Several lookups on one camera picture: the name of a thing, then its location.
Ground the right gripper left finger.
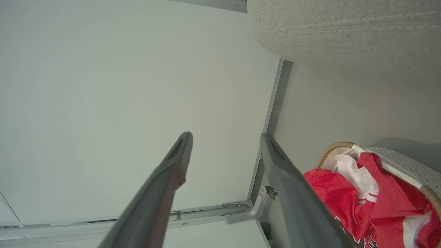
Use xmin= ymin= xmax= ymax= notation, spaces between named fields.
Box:
xmin=98 ymin=132 xmax=193 ymax=248

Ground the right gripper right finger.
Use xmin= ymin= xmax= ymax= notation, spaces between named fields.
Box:
xmin=260 ymin=133 xmax=354 ymax=248

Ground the red jersey white striped trim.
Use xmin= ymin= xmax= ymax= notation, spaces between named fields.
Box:
xmin=303 ymin=154 xmax=383 ymax=248

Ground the red shorts white side stripe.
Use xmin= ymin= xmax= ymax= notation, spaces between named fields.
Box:
xmin=358 ymin=152 xmax=441 ymax=248

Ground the white cloth basket liner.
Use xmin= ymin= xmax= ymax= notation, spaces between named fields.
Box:
xmin=321 ymin=147 xmax=355 ymax=172

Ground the white laundry basket brown rim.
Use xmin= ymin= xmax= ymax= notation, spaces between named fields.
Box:
xmin=315 ymin=142 xmax=441 ymax=221

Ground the grey post foot bracket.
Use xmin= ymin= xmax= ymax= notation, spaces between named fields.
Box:
xmin=224 ymin=185 xmax=278 ymax=225

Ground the grey partition base rail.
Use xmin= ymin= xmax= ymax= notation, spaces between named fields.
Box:
xmin=0 ymin=201 xmax=255 ymax=239

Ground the grey partition post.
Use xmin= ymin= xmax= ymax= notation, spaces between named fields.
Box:
xmin=247 ymin=58 xmax=294 ymax=204

